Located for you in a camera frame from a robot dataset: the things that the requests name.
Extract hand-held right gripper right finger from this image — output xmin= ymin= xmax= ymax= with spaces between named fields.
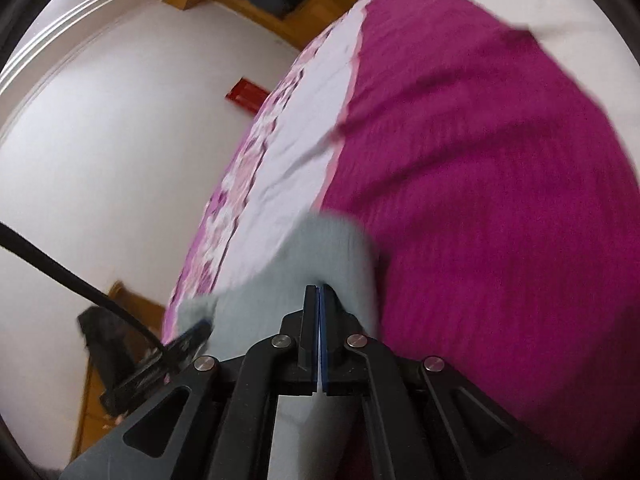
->
xmin=321 ymin=284 xmax=582 ymax=480

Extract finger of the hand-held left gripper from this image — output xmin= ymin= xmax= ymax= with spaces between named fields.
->
xmin=164 ymin=318 xmax=215 ymax=357

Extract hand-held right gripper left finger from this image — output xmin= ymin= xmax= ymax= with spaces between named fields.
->
xmin=64 ymin=286 xmax=319 ymax=480

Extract grey pants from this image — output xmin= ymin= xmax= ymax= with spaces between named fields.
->
xmin=177 ymin=211 xmax=387 ymax=480

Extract pink and white patchwork quilt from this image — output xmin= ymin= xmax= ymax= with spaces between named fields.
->
xmin=161 ymin=0 xmax=640 ymax=480

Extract red chair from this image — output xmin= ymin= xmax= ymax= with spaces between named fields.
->
xmin=225 ymin=76 xmax=272 ymax=115

